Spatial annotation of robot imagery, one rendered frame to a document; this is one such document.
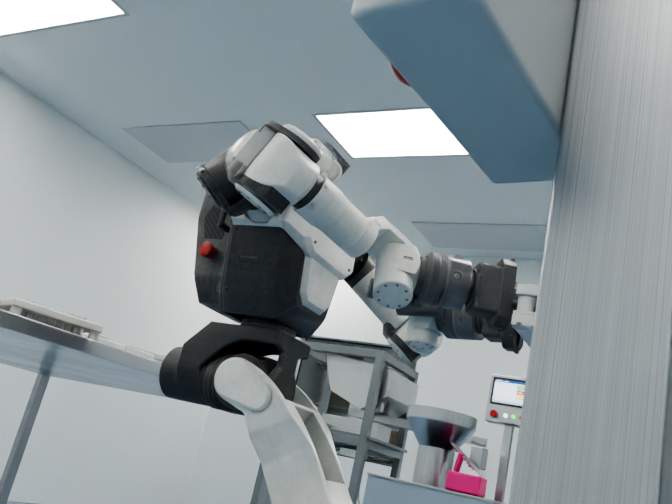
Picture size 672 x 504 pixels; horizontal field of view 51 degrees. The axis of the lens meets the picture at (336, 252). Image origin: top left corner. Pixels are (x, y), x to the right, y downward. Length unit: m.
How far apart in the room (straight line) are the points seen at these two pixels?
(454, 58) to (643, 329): 0.14
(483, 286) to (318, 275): 0.39
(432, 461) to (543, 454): 3.34
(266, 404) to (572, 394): 1.05
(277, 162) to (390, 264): 0.25
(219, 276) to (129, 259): 5.02
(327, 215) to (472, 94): 0.73
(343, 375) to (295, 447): 3.27
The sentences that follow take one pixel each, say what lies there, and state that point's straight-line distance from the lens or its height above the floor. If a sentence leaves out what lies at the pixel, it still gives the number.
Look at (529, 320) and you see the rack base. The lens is 1.16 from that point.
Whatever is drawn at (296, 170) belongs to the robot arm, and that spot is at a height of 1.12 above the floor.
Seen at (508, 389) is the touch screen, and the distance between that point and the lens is 3.76.
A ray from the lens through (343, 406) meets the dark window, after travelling 6.85.
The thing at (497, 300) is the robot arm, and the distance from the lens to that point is 1.19.
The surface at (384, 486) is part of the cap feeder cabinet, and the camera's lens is 3.49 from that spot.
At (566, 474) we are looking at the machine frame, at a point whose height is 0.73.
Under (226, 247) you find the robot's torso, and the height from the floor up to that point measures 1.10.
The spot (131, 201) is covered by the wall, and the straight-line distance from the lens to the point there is 6.47.
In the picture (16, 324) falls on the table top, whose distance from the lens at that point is 1.62.
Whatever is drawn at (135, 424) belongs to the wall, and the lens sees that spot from 6.80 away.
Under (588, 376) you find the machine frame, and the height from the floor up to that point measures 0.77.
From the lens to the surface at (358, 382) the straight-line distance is 4.53.
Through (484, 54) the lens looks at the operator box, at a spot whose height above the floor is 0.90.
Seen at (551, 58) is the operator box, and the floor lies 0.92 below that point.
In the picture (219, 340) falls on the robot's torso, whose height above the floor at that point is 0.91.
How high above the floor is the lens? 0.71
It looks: 17 degrees up
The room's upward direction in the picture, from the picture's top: 13 degrees clockwise
